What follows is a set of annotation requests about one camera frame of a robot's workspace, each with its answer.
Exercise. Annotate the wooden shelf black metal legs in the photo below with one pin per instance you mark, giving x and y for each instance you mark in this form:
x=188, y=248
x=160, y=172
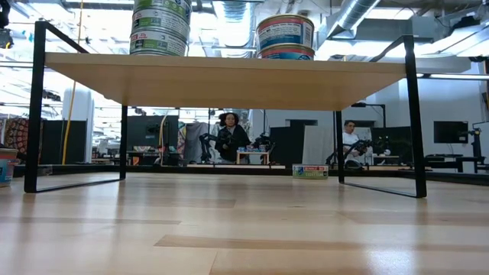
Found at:
x=229, y=82

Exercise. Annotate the black background robot arm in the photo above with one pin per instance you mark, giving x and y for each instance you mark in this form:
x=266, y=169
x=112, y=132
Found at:
x=206, y=141
x=359, y=145
x=264, y=141

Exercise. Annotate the small background wooden shelf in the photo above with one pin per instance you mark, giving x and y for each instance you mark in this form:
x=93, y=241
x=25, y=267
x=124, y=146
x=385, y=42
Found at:
x=253, y=153

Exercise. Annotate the person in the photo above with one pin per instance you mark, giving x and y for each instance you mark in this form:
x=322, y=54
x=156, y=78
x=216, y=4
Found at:
x=349, y=137
x=233, y=141

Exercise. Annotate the black background panel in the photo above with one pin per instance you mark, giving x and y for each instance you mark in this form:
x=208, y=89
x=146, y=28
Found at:
x=286, y=143

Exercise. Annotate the white background board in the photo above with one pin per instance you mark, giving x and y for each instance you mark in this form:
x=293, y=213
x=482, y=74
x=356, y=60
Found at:
x=321, y=139

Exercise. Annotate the black background monitor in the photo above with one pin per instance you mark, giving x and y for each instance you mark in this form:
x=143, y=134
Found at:
x=153, y=130
x=389, y=133
x=451, y=131

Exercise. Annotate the black background partition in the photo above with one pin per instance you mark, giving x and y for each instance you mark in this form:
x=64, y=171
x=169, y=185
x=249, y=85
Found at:
x=53, y=141

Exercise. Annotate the red patterned tapestry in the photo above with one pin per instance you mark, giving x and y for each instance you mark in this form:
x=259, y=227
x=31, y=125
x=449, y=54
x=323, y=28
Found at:
x=15, y=137

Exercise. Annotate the black background stand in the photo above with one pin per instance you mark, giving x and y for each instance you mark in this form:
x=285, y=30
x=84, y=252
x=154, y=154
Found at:
x=477, y=149

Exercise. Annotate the black hanging device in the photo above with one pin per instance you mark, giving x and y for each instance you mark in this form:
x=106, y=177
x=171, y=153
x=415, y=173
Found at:
x=5, y=38

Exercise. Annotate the black aluminium table frame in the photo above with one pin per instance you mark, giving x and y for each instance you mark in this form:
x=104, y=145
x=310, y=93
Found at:
x=229, y=172

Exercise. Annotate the silver spiral ventilation duct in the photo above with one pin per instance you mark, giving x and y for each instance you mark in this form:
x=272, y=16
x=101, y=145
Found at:
x=351, y=15

